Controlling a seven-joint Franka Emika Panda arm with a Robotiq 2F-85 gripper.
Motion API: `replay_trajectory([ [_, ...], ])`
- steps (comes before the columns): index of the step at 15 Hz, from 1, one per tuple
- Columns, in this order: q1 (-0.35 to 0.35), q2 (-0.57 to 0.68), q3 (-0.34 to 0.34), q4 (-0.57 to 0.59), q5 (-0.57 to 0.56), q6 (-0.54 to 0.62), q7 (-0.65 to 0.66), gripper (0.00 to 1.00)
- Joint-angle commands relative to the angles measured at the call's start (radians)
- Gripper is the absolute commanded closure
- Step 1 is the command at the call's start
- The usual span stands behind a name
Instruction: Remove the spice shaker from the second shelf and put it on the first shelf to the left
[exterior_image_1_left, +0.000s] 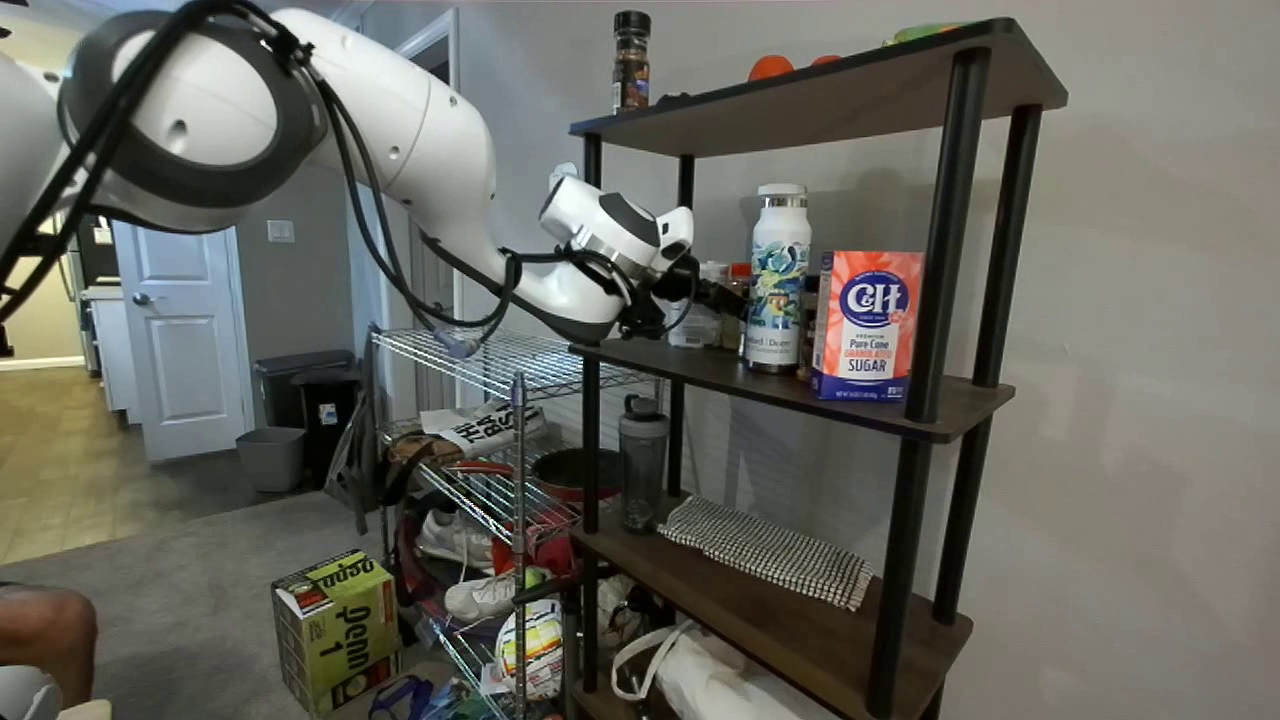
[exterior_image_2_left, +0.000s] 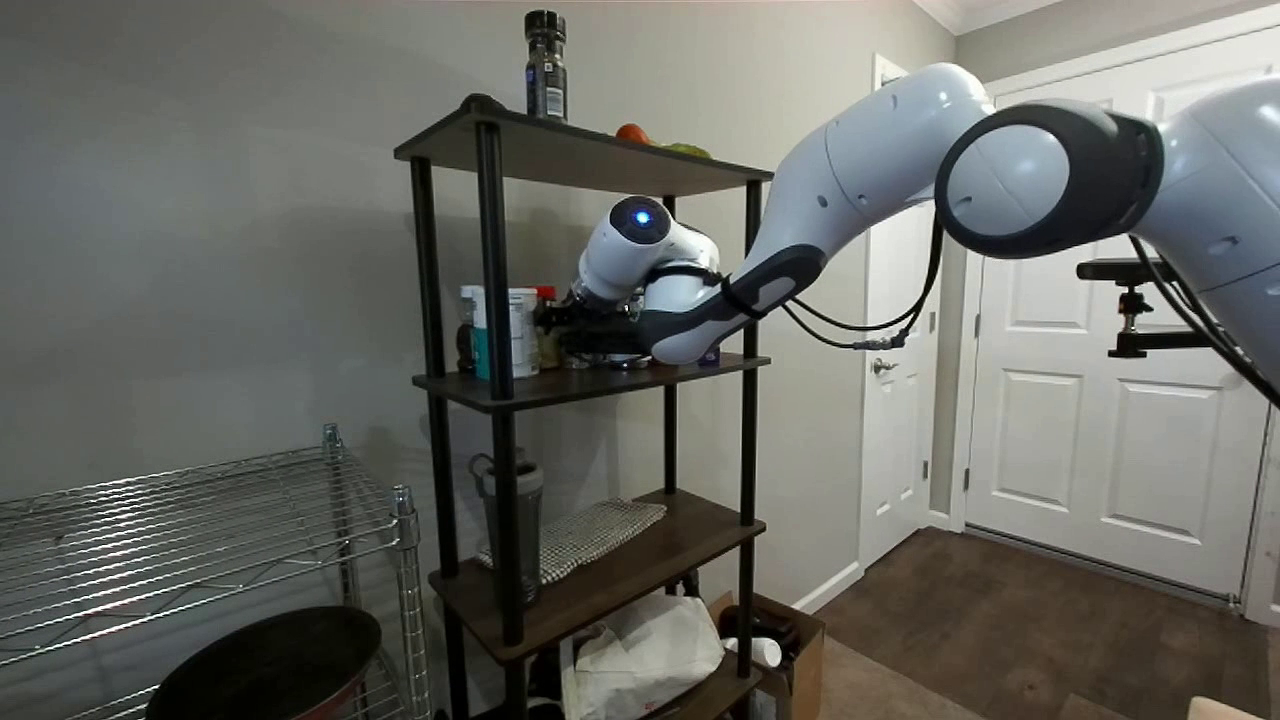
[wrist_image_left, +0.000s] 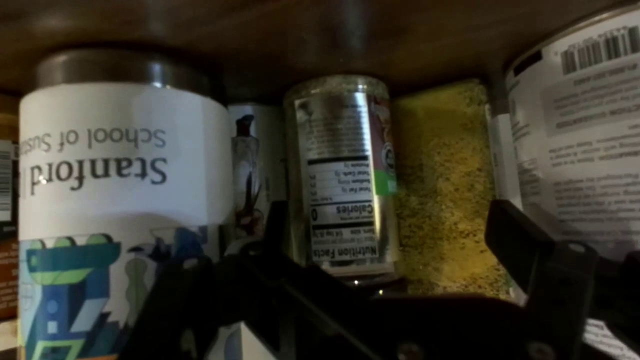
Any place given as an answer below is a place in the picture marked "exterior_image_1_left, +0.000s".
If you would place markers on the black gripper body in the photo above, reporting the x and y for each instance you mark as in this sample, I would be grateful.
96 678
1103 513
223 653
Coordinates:
676 299

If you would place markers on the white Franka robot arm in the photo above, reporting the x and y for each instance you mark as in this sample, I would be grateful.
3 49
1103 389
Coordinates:
403 123

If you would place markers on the brown spice jar red cap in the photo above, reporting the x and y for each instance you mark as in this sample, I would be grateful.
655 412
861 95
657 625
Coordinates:
737 337

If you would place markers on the dark spice grinder jar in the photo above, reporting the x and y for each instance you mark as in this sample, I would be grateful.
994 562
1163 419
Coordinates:
628 65

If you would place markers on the white floral water bottle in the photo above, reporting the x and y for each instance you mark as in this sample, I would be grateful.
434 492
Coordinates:
778 284

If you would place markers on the orange and blue sugar box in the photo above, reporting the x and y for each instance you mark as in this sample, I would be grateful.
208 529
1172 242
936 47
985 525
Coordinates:
871 325

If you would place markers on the gray water bottle black lid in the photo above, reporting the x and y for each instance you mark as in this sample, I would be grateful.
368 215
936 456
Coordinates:
641 462

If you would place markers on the black round pot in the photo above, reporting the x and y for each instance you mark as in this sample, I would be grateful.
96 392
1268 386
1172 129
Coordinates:
575 475

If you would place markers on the orange fruit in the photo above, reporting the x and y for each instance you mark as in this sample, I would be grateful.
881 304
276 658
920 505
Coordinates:
770 68

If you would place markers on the black and white book stack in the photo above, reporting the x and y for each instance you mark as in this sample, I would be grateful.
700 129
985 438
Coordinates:
482 426

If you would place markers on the white mesh mat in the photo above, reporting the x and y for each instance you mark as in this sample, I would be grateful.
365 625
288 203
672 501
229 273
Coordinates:
764 550

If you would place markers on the small red fruit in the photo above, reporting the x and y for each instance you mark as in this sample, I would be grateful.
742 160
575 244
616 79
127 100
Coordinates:
825 63

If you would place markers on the brown bundle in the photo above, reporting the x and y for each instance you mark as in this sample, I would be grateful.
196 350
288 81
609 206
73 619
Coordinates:
426 456

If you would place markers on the green lime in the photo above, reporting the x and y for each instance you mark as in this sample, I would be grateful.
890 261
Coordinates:
918 34

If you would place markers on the white sneaker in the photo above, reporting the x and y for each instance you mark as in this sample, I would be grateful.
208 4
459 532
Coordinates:
482 598
459 539

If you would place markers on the gray hanging bag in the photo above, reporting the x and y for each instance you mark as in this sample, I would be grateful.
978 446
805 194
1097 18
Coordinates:
358 462

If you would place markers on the white bag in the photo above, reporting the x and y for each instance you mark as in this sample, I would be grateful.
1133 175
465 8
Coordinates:
705 680

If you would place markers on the printed plastic bag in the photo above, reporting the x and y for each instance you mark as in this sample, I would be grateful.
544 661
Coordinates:
533 644

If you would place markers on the black trash bin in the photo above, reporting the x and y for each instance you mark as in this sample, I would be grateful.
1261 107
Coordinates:
309 392

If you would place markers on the small gray bin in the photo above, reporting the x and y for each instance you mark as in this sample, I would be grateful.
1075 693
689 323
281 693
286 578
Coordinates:
272 462

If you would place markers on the green and yellow carton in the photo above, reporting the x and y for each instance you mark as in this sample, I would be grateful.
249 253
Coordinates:
332 631

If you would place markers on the blue packet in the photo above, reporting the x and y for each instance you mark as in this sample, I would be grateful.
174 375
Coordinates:
413 703

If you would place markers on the white panel door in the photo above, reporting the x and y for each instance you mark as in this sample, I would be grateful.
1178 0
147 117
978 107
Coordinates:
187 346

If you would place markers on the white cabinet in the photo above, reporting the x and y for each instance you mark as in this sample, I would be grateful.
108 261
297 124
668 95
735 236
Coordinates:
108 350

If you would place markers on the brown leather seat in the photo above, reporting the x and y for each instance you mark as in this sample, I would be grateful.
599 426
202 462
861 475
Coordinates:
46 639

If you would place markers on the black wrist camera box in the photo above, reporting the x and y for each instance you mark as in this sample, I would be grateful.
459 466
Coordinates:
644 323

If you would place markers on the white wall device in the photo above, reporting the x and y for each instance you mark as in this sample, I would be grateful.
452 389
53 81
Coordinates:
560 175

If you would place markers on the black frame brown shelving unit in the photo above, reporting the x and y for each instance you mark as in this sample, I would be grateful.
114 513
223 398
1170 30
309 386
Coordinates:
948 203

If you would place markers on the white light switch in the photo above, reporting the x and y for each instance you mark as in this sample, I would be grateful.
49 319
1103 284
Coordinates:
281 231

